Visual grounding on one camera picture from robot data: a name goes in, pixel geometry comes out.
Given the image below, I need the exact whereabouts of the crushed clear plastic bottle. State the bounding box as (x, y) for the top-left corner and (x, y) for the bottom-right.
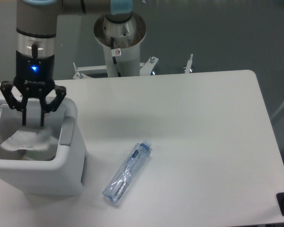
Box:
(102, 140), (151, 205)

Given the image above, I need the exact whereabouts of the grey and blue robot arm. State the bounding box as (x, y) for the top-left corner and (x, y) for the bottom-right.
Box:
(0, 0), (133, 126)

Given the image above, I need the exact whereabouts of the white pedestal base frame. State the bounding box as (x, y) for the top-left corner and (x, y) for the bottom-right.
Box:
(72, 53), (195, 80)

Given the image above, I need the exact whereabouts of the white plastic packaging bag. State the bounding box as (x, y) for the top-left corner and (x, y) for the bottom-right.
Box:
(0, 127), (58, 151)

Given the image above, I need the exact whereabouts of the white open trash can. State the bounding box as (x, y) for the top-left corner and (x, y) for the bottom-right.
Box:
(0, 96), (87, 195)

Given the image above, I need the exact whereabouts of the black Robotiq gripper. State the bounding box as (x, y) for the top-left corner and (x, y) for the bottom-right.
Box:
(0, 42), (66, 127)

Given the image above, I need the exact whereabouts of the black cable on pedestal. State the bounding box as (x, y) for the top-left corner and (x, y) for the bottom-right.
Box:
(110, 37), (122, 78)

